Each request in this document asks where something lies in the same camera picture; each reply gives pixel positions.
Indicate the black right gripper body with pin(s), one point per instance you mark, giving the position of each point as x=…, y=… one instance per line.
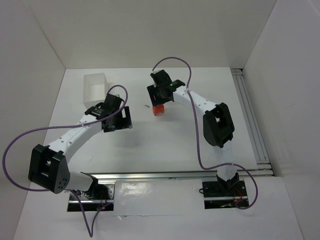
x=155, y=94

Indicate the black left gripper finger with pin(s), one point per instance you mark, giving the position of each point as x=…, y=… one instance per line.
x=112, y=124
x=126, y=119

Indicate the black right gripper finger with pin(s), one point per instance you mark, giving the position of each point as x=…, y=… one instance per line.
x=170, y=96
x=153, y=94

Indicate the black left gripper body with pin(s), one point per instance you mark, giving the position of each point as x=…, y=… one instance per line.
x=122, y=122

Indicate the red arch block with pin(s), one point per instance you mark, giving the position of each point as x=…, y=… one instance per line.
x=158, y=110

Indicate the white plastic box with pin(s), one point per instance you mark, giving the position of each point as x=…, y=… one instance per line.
x=95, y=88

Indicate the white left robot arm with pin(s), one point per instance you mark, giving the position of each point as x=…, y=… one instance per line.
x=49, y=164

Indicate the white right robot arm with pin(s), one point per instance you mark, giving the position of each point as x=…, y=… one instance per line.
x=217, y=123

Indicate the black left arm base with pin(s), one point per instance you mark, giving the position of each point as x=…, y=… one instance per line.
x=103, y=198

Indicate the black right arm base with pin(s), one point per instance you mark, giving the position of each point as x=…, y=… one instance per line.
x=215, y=198

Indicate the aluminium front rail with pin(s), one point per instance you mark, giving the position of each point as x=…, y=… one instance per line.
x=263, y=172

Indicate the aluminium side rail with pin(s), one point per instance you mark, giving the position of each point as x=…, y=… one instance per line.
x=256, y=139

